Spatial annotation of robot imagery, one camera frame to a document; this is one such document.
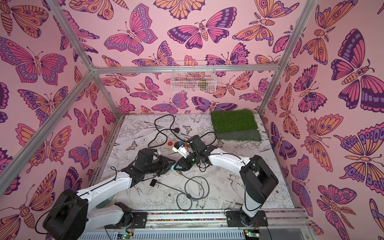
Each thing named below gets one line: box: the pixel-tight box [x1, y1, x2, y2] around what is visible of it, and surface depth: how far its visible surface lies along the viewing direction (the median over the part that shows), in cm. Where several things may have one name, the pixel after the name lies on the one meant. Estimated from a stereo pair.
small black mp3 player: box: [149, 178, 158, 187], surface depth 87 cm
